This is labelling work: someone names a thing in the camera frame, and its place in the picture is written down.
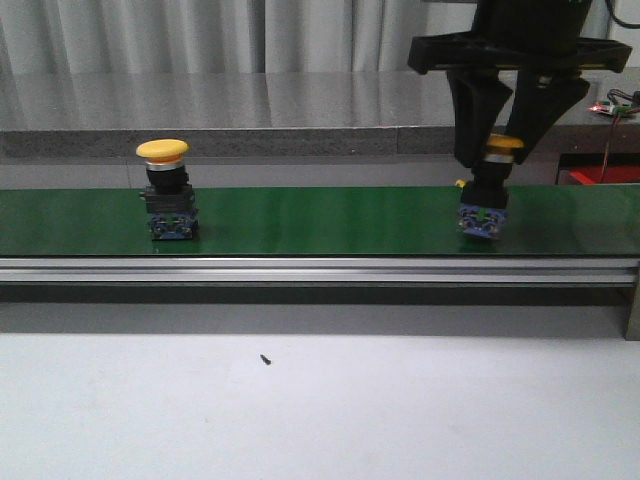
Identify yellow mushroom push button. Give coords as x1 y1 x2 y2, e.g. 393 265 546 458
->
454 133 524 240
136 139 199 240

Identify aluminium conveyor frame rail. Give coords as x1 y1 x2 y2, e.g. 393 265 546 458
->
1 257 639 340

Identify red plastic tray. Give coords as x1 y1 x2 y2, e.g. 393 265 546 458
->
568 167 639 185

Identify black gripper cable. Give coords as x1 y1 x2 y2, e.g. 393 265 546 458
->
607 0 640 30

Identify green conveyor belt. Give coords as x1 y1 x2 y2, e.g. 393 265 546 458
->
1 185 639 257

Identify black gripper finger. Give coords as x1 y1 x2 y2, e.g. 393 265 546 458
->
446 68 513 168
504 70 590 164

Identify grey curtain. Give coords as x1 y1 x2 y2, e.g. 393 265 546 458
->
0 0 617 75

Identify small green circuit board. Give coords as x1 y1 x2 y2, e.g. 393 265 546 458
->
589 101 639 118

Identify grey stone counter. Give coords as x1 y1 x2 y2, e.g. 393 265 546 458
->
0 67 640 161

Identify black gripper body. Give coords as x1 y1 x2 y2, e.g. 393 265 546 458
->
408 1 632 75

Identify red black wire cable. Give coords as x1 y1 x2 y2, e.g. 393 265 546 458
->
599 88 640 185

